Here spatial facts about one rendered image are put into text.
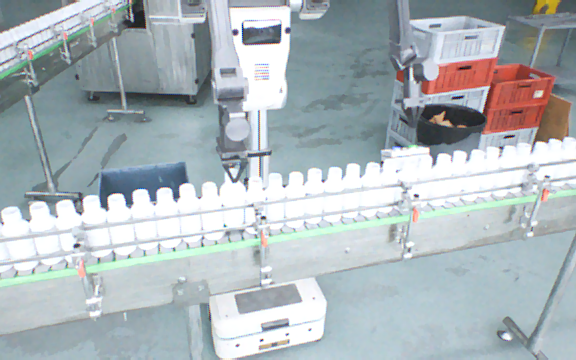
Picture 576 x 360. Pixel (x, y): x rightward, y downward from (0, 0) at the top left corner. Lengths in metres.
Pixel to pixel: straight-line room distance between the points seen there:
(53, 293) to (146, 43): 3.82
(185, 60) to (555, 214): 3.82
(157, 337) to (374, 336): 1.06
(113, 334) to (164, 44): 3.13
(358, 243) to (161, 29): 3.76
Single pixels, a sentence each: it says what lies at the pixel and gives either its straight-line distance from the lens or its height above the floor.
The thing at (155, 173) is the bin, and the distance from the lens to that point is 1.85.
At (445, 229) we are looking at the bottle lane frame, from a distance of 1.59.
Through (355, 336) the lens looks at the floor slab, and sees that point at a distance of 2.42.
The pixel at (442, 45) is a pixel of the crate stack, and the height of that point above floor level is 1.02.
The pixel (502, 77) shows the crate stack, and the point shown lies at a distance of 4.65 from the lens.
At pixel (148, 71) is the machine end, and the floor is 0.35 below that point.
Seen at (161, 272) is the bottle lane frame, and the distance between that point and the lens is 1.32.
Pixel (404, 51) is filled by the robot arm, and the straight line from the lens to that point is 1.57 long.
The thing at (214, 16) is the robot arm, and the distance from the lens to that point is 1.15.
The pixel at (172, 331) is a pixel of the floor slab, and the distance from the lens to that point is 2.45.
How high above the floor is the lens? 1.80
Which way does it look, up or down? 30 degrees down
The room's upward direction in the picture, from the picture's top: 2 degrees clockwise
